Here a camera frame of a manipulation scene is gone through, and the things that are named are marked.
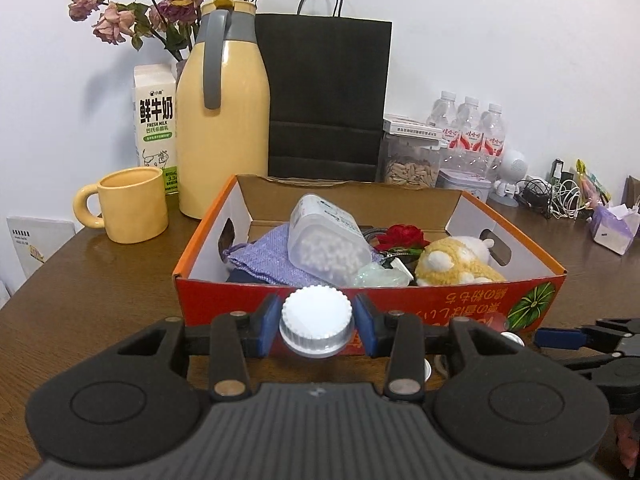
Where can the yellow and white plush toy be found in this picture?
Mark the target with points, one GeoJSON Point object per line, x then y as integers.
{"type": "Point", "coordinates": [455, 262]}

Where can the white booklet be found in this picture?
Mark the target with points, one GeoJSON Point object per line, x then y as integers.
{"type": "Point", "coordinates": [35, 245]}

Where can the white ribbed bottle cap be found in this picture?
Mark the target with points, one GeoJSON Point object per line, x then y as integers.
{"type": "Point", "coordinates": [316, 320]}
{"type": "Point", "coordinates": [511, 338]}

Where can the clear food storage container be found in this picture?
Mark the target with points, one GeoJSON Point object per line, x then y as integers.
{"type": "Point", "coordinates": [410, 167]}

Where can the red cardboard box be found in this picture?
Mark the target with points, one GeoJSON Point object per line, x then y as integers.
{"type": "Point", "coordinates": [450, 310]}

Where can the red fabric rose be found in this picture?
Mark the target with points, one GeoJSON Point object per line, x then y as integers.
{"type": "Point", "coordinates": [405, 237]}

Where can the iridescent plastic bag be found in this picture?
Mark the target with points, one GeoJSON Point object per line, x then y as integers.
{"type": "Point", "coordinates": [382, 277]}

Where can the white flat box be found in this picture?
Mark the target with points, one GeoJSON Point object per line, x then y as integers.
{"type": "Point", "coordinates": [412, 124]}

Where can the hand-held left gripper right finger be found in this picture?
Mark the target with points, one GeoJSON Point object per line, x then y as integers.
{"type": "Point", "coordinates": [367, 325]}

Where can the yellow mug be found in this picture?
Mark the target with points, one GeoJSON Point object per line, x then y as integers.
{"type": "Point", "coordinates": [132, 205]}

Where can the white robot speaker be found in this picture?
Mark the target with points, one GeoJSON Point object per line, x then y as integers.
{"type": "Point", "coordinates": [514, 170]}

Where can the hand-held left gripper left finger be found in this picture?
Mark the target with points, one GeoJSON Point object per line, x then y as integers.
{"type": "Point", "coordinates": [267, 325]}

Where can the black paper bag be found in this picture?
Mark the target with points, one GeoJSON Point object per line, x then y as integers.
{"type": "Point", "coordinates": [325, 90]}

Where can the purple tissue pack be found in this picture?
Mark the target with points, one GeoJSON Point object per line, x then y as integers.
{"type": "Point", "coordinates": [612, 230]}

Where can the yellow thermos jug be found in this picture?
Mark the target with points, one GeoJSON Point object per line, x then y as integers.
{"type": "Point", "coordinates": [225, 135]}

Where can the white milk carton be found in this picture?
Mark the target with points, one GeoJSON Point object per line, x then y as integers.
{"type": "Point", "coordinates": [155, 130]}

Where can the grey tin box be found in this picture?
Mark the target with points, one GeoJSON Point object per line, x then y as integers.
{"type": "Point", "coordinates": [465, 185]}

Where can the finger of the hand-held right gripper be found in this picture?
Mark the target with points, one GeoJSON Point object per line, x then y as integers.
{"type": "Point", "coordinates": [620, 325]}
{"type": "Point", "coordinates": [555, 337]}

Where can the colourful snack packet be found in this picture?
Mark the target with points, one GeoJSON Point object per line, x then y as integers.
{"type": "Point", "coordinates": [592, 185]}

